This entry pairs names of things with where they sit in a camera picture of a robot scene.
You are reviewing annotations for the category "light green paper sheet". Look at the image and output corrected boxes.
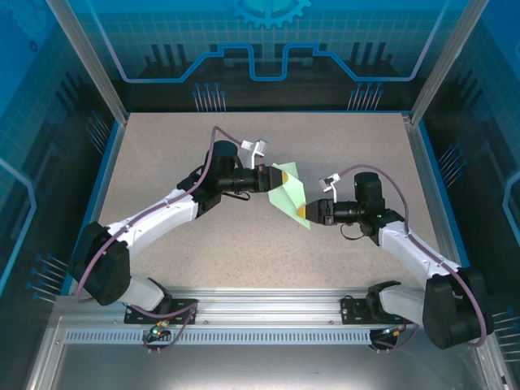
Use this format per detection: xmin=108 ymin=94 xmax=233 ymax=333
xmin=266 ymin=161 xmax=313 ymax=232

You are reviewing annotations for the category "shiny metal sheet tray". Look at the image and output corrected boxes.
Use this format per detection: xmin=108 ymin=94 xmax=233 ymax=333
xmin=24 ymin=316 xmax=513 ymax=390

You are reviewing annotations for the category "blue table edge trim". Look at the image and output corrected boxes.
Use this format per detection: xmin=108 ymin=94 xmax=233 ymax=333
xmin=417 ymin=120 xmax=481 ymax=296
xmin=67 ymin=113 xmax=131 ymax=296

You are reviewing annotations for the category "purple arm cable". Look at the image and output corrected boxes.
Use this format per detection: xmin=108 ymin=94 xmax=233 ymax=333
xmin=75 ymin=125 xmax=247 ymax=353
xmin=339 ymin=163 xmax=488 ymax=353

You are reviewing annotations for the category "short aluminium side rail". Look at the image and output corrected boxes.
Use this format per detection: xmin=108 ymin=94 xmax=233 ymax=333
xmin=401 ymin=113 xmax=464 ymax=293

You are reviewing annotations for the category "long aluminium frame rail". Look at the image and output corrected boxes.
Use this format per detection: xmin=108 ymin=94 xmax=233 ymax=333
xmin=54 ymin=286 xmax=487 ymax=326

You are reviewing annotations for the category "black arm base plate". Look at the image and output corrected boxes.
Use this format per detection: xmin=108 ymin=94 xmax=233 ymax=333
xmin=124 ymin=297 xmax=199 ymax=326
xmin=340 ymin=296 xmax=415 ymax=326

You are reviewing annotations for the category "slotted grey cable duct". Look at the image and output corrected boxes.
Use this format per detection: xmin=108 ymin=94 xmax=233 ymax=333
xmin=64 ymin=329 xmax=377 ymax=345

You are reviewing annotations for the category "cable plug with green light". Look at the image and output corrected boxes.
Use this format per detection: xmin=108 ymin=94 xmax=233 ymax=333
xmin=149 ymin=319 xmax=170 ymax=339
xmin=380 ymin=323 xmax=408 ymax=338

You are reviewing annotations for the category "aluminium frame post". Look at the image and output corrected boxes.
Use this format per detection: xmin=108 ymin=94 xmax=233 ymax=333
xmin=45 ymin=0 xmax=130 ymax=123
xmin=409 ymin=0 xmax=490 ymax=125

